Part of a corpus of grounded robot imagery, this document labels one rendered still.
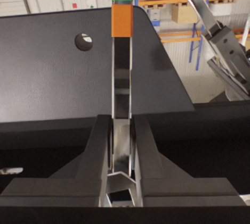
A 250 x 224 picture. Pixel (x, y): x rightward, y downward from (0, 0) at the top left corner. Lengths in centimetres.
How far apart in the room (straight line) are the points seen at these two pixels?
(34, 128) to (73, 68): 11
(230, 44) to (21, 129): 29
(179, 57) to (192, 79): 157
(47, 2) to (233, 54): 957
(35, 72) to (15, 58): 2
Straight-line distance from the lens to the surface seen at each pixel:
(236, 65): 30
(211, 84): 1151
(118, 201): 21
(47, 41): 19
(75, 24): 18
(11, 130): 28
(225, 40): 27
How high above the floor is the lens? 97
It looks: 32 degrees up
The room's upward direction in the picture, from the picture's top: 175 degrees clockwise
